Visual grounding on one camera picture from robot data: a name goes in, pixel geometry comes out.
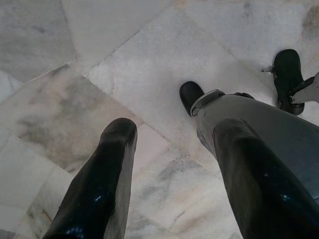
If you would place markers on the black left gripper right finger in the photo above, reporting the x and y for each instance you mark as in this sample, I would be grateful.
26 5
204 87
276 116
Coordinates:
261 199

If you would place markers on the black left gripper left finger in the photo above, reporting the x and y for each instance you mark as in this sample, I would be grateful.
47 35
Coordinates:
99 186

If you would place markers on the grey robot left leg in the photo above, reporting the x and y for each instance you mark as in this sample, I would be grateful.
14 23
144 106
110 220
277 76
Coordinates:
274 119

